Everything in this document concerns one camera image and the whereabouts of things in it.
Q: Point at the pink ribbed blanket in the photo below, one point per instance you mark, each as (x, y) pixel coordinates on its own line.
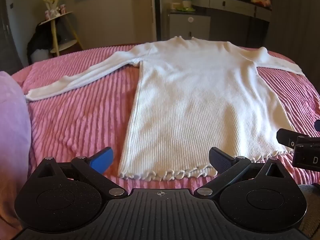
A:
(75, 120)

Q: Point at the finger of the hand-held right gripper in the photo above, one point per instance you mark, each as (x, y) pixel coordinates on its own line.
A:
(287, 136)

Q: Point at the black clothing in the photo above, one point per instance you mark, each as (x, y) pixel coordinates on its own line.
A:
(41, 38)

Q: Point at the white ribbed knit sweater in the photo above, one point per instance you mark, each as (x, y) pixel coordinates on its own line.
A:
(195, 100)

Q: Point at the cream wrapped flower bouquet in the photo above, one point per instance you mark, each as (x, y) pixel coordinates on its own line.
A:
(51, 0)

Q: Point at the small pink figure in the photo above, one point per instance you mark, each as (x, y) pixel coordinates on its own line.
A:
(47, 13)
(63, 8)

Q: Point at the tall white and black panel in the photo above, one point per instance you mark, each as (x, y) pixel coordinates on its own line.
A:
(156, 10)

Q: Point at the small white box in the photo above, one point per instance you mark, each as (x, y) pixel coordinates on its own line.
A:
(175, 5)

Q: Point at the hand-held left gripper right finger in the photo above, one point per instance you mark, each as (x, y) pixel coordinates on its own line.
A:
(220, 161)

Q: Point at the pink pillow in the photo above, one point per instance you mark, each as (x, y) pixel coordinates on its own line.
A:
(13, 135)

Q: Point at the pink plush toy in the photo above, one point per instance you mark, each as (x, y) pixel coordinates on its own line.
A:
(267, 1)

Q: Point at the wooden tripod shelf stand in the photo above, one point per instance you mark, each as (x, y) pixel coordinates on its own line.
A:
(55, 32)

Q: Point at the grey vanity desk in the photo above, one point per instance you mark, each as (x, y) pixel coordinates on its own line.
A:
(232, 5)

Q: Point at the green tray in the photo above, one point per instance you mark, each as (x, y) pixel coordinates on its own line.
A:
(186, 9)

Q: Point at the grey round bin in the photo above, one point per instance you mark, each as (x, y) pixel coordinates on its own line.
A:
(38, 55)

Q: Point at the blue and white container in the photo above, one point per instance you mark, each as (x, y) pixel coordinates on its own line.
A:
(187, 1)

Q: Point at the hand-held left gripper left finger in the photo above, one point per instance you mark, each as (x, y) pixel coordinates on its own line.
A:
(103, 159)

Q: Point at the grey drawer cabinet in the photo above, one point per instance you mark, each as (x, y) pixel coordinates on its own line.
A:
(187, 27)

